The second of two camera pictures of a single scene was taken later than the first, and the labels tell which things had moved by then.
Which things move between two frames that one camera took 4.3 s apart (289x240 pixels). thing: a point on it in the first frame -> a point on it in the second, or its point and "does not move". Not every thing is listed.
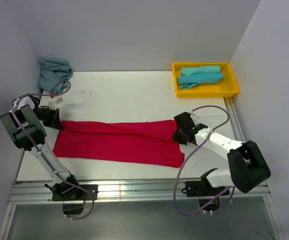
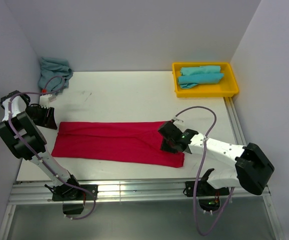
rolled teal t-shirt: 200,70 does not move
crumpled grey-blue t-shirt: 52,71 does not move
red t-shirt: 147,142 does not move
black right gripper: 176,137 -> 165,147
